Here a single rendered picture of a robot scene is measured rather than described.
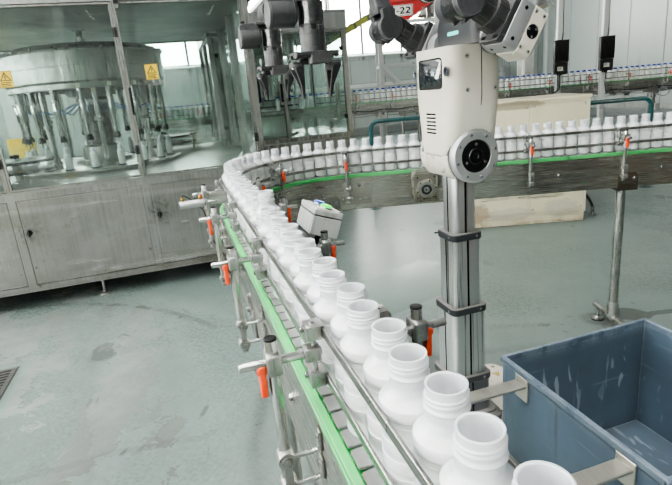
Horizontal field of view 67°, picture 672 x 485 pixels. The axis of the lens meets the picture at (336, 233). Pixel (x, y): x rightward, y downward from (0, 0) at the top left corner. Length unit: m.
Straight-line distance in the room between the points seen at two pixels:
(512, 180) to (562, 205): 2.69
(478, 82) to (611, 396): 0.87
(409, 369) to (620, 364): 0.69
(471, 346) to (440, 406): 1.36
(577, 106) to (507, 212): 1.13
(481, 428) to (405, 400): 0.09
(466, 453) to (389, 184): 2.22
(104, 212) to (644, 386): 3.71
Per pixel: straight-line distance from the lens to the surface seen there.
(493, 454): 0.39
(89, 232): 4.25
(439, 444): 0.45
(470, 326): 1.76
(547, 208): 5.29
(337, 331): 0.64
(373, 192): 2.56
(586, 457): 0.84
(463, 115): 1.52
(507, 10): 1.40
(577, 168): 2.79
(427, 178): 2.46
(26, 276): 4.41
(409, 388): 0.49
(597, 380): 1.09
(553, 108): 5.16
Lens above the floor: 1.40
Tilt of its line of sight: 16 degrees down
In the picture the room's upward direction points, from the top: 5 degrees counter-clockwise
